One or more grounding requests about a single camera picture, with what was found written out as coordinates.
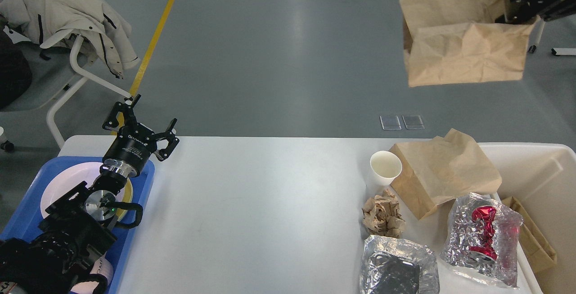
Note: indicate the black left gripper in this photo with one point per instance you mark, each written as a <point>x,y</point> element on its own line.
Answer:
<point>133,145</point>

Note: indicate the brown paper bag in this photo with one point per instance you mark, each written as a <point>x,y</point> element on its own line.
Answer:
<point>459,41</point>

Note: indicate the pink plate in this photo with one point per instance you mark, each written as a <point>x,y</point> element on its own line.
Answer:
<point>71,177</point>

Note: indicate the pink ribbed mug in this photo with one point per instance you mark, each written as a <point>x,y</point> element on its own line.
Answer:
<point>104,268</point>

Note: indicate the brown paper sheet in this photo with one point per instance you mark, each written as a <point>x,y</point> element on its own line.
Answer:
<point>442,169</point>

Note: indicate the red foil wrapper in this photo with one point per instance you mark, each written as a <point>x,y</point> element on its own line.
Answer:
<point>484,217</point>

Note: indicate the clear plastic wrap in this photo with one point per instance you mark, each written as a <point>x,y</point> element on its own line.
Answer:
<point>462,232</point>

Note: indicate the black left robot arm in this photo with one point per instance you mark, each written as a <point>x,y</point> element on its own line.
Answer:
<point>78,228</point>

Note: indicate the white chair right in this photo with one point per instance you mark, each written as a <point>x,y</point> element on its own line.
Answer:
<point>536,36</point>

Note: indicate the white chair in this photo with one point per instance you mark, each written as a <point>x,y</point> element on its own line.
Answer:
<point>58,72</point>
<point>536,36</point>

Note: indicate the white bar on floor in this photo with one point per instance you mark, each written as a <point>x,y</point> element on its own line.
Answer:
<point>563,51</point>

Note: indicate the yellow plate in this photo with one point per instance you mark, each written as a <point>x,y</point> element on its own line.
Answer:
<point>125,195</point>

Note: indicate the white chair left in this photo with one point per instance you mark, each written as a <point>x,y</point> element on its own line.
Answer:
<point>58,72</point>

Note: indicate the black bag on chair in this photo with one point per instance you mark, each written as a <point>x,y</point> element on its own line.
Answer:
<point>15,72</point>

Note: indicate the blue plastic tray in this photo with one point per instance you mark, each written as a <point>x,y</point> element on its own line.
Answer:
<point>24,223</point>

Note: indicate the right clear floor plate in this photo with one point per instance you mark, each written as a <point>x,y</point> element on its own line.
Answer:
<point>413,122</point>

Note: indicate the clear floor plate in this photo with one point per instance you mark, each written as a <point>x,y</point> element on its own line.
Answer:
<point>390,123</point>
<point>413,122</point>

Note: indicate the beige jacket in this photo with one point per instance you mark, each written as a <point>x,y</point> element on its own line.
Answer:
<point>52,23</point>

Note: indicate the white plastic bin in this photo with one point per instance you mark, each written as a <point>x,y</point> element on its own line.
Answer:
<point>542,177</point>

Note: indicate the left clear floor plate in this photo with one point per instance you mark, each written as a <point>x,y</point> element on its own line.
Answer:
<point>390,123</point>

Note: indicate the white paper cup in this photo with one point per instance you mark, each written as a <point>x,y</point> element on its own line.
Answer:
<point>384,166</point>

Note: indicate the crumpled brown paper ball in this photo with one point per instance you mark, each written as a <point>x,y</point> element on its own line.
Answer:
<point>382,217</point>

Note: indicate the brown paper in bin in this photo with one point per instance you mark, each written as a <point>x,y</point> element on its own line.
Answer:
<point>540,254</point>

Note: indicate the silver foil bag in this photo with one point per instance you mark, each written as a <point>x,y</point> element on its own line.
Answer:
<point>397,266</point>

